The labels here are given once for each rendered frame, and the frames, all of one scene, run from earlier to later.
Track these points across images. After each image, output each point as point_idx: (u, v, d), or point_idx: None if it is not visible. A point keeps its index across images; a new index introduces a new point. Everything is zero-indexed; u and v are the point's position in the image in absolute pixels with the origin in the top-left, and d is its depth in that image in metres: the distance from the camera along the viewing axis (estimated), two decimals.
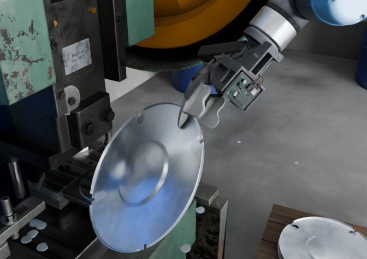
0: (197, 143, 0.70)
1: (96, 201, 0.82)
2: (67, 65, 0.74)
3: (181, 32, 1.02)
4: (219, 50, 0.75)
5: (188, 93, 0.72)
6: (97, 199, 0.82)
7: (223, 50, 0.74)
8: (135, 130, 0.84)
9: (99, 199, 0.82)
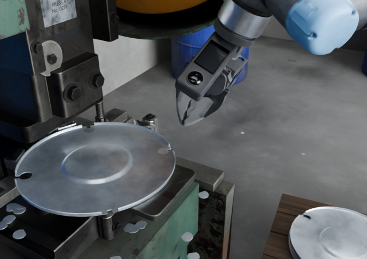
0: (166, 151, 0.80)
1: None
2: (46, 15, 0.62)
3: None
4: (219, 74, 0.64)
5: (208, 112, 0.72)
6: None
7: (222, 70, 0.64)
8: (82, 135, 0.85)
9: None
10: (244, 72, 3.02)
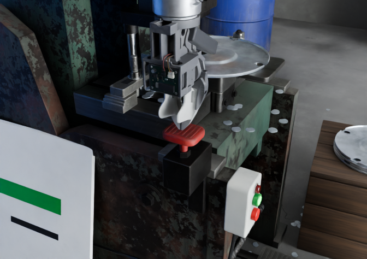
0: None
1: None
2: None
3: None
4: None
5: None
6: None
7: None
8: None
9: None
10: (268, 46, 3.30)
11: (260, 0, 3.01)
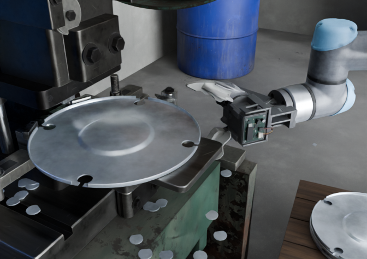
0: None
1: None
2: None
3: None
4: None
5: (218, 83, 0.74)
6: None
7: (246, 93, 0.81)
8: (179, 136, 0.70)
9: None
10: (252, 64, 2.96)
11: (241, 14, 2.67)
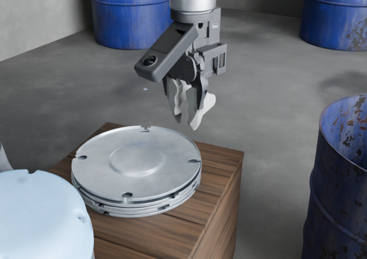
0: None
1: None
2: None
3: None
4: (179, 55, 0.65)
5: (201, 104, 0.70)
6: None
7: (182, 52, 0.65)
8: (137, 189, 0.84)
9: None
10: None
11: None
